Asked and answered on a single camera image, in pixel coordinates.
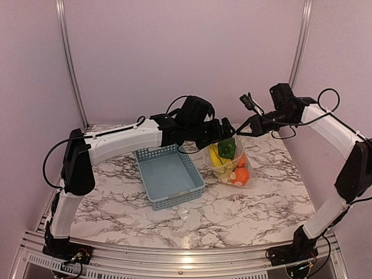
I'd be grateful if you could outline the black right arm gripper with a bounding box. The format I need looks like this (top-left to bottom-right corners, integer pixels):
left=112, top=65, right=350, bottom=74
left=236, top=108, right=296, bottom=137

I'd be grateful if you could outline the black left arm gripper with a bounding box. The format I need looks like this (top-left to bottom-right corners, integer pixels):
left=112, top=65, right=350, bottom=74
left=187, top=117, right=237, bottom=149

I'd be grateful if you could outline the green toy bell pepper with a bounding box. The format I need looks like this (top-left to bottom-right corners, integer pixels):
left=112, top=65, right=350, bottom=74
left=217, top=138, right=237, bottom=160

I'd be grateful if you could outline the clear zip top bag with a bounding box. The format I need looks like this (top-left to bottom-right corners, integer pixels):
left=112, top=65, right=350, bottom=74
left=202, top=135, right=255, bottom=188

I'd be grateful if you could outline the yellow toy banana bunch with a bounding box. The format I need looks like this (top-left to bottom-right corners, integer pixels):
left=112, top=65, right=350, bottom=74
left=209, top=144, right=231, bottom=167

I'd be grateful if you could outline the green orange toy mango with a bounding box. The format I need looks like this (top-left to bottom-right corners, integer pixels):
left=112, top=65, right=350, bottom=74
left=237, top=155, right=248, bottom=168

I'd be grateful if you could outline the orange toy orange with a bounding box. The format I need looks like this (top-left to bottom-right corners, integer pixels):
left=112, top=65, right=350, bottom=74
left=231, top=167, right=251, bottom=187

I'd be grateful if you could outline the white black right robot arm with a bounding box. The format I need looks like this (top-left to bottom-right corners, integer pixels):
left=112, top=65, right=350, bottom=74
left=235, top=83, right=371, bottom=266

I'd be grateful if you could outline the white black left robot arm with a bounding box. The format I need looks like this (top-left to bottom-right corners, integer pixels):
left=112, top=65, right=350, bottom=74
left=43, top=95, right=235, bottom=259

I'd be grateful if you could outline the light blue perforated basket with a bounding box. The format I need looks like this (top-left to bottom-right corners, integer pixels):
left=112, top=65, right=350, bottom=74
left=134, top=144, right=205, bottom=211

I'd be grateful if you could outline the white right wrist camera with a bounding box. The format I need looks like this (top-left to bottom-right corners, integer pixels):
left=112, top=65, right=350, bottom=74
left=239, top=92, right=264, bottom=116

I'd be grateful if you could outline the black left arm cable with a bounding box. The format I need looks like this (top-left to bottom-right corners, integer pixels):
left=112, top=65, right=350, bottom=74
left=165, top=95, right=188, bottom=116

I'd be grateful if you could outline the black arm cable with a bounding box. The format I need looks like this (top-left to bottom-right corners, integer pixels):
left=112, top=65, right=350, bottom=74
left=317, top=88, right=341, bottom=113
left=165, top=95, right=188, bottom=116

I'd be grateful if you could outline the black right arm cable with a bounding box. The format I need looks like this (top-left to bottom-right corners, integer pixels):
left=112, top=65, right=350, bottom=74
left=317, top=88, right=341, bottom=113

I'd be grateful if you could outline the aluminium right frame post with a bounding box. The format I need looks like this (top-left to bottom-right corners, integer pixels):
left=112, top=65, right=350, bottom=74
left=289, top=0, right=313, bottom=88

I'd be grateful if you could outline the aluminium frame post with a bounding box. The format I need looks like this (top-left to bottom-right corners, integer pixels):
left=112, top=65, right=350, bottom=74
left=55, top=0, right=89, bottom=130
left=289, top=0, right=313, bottom=88

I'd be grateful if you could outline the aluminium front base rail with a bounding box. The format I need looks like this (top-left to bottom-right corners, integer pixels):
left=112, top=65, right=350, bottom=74
left=9, top=231, right=350, bottom=278

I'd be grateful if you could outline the aluminium left frame post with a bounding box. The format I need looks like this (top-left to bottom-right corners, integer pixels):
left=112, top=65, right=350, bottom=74
left=55, top=0, right=89, bottom=130

